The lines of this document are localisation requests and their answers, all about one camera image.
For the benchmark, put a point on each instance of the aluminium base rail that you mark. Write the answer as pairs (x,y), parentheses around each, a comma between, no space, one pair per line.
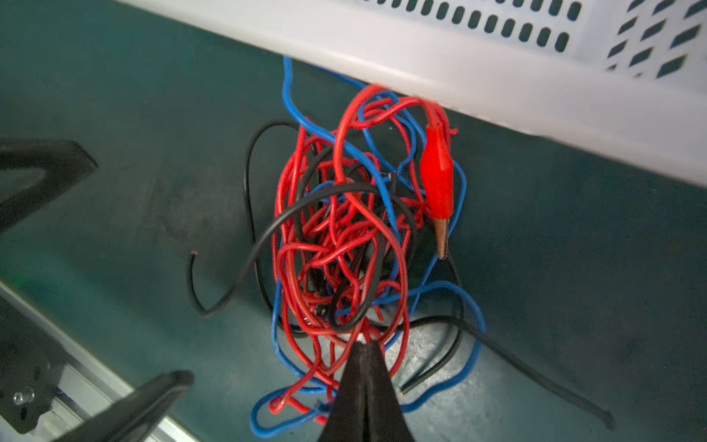
(50,384)

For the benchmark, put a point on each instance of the green table mat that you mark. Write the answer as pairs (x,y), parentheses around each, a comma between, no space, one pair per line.
(590,271)

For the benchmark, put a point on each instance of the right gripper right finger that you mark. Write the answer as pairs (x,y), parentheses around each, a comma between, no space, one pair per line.
(366,407)

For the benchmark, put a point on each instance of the front white perforated basket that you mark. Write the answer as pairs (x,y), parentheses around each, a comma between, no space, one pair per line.
(621,79)

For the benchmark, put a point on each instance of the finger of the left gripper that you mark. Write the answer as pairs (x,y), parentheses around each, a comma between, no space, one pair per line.
(63,164)

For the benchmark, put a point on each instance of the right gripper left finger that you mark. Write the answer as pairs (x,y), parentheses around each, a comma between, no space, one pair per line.
(136,416)

